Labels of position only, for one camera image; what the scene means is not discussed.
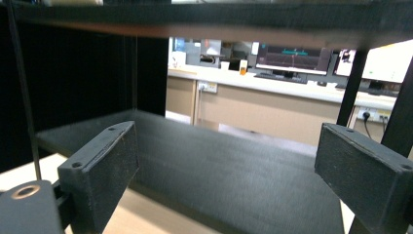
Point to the black metal shelf rack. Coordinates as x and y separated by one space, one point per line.
227 182

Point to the beige wall counter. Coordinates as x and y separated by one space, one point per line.
266 107

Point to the white power outlet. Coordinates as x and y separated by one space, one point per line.
208 87
373 114

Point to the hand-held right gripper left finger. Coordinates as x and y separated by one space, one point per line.
100 175

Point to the white cup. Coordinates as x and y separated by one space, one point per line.
225 65

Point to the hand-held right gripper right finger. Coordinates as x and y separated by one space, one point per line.
363 182

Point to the orange drink carton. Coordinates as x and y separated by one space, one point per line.
243 67

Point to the computer monitor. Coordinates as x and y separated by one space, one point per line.
386 65
292 60

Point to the black keyboard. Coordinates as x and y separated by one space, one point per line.
279 78

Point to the black curtain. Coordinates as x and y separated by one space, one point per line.
81 81

